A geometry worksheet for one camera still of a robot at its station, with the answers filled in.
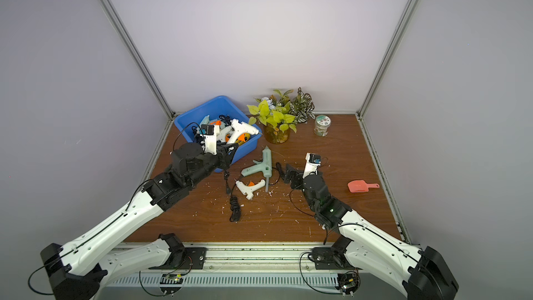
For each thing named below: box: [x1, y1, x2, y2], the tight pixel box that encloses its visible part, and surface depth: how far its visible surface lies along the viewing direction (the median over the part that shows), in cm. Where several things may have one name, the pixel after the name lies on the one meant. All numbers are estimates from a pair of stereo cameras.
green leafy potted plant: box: [247, 89, 298, 145], surface depth 92 cm
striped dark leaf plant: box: [288, 86, 316, 125], surface depth 94 cm
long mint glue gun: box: [241, 145, 273, 193], surface depth 96 cm
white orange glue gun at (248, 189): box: [233, 178, 266, 200], surface depth 92 cm
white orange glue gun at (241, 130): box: [226, 118, 259, 144], surface depth 71 cm
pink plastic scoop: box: [347, 179, 380, 193], surface depth 92 cm
